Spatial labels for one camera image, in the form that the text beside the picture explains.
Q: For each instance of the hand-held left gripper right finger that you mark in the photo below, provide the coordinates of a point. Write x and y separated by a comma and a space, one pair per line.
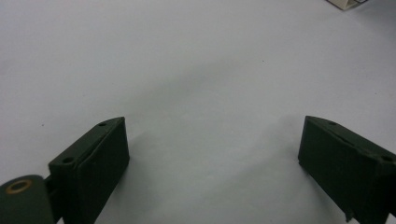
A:
348, 168

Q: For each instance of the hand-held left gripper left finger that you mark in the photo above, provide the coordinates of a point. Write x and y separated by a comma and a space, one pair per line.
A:
93, 168

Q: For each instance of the beige box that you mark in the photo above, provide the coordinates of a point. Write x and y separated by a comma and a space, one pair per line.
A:
346, 3

